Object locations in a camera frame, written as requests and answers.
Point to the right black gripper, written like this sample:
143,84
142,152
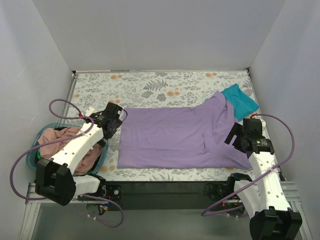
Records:
238,138

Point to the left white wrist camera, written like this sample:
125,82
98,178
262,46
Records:
87,112

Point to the green garment in basket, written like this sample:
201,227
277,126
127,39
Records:
38,155

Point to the purple t shirt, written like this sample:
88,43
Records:
180,137

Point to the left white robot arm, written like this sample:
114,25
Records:
56,178

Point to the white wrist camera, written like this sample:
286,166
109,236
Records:
257,116
87,112

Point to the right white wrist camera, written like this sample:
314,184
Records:
257,116

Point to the aluminium frame rail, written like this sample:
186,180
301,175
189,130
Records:
229,203

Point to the teal plastic basket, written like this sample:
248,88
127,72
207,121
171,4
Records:
90,164

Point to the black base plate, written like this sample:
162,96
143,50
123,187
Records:
166,195

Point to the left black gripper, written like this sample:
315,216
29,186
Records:
111,127

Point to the folded teal t shirt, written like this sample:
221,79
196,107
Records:
243,105

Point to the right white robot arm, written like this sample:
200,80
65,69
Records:
271,216

